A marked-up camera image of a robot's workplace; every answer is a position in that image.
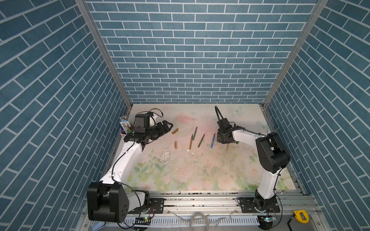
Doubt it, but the brown pen left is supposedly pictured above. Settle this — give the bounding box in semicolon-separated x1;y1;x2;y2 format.
189;134;194;150

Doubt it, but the blue pen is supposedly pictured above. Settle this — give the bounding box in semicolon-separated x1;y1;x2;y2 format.
211;134;216;148

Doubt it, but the yellow tape measure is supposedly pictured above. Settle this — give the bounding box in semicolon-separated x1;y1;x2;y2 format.
293;209;309;224

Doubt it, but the box in pen cup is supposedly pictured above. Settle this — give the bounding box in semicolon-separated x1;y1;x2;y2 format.
119;116;131;128

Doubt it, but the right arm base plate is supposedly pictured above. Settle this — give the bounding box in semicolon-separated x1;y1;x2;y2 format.
236;196;281;213

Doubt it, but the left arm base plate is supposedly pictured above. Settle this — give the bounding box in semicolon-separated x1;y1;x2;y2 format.
129;198;165;215

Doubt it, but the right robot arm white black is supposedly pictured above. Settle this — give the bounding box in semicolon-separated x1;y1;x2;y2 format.
217;117;291;212

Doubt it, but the aluminium rail frame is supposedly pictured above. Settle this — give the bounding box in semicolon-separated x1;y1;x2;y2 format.
77;191;330;231

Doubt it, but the pink pen holder cup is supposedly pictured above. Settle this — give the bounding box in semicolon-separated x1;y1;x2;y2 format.
120;126;132;137

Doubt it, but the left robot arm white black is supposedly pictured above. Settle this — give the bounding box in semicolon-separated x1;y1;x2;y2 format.
87;120;173;223

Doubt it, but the light green pen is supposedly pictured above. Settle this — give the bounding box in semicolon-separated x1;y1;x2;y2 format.
198;133;205;148

